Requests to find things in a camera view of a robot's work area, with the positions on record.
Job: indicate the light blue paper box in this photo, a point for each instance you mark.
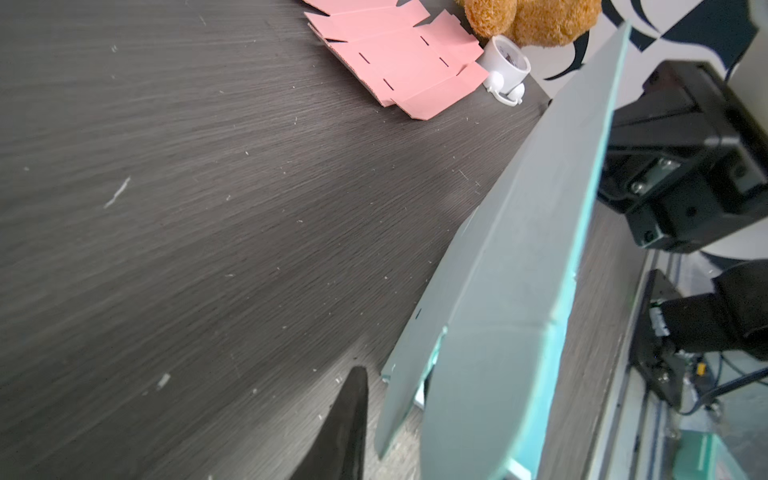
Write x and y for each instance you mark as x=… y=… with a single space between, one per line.
x=487 y=335

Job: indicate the brown teddy bear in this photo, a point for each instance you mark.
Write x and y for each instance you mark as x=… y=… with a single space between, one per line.
x=542 y=23

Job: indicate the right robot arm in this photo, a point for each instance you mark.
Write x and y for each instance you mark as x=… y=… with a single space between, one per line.
x=731 y=317

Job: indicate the green square clock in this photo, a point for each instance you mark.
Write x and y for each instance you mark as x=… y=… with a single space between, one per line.
x=704 y=456

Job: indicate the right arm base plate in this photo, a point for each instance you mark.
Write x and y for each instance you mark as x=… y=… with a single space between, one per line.
x=652 y=352

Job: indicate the white alarm clock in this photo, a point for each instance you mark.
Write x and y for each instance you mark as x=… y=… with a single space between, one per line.
x=507 y=68

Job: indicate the pink flat paper box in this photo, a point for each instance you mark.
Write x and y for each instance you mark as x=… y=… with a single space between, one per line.
x=402 y=58

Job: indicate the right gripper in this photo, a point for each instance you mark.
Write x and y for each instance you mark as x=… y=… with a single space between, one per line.
x=686 y=163

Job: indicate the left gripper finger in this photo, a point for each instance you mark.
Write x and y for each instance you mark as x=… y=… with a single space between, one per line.
x=338 y=452

